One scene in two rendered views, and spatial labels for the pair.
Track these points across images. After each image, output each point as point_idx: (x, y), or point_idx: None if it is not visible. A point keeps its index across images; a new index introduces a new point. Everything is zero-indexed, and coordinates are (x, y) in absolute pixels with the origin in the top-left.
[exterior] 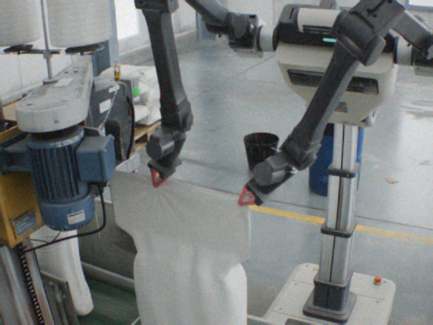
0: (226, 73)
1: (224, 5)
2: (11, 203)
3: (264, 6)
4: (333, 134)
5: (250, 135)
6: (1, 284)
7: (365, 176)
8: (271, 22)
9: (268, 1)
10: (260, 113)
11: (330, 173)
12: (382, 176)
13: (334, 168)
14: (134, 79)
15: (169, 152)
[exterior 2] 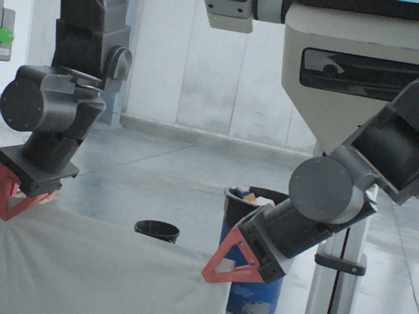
0: (118, 159)
1: (126, 89)
2: None
3: (170, 98)
4: None
5: (143, 222)
6: None
7: (283, 294)
8: (174, 117)
9: (176, 92)
10: (153, 204)
11: (321, 263)
12: (305, 298)
13: (328, 254)
14: (5, 9)
15: (61, 123)
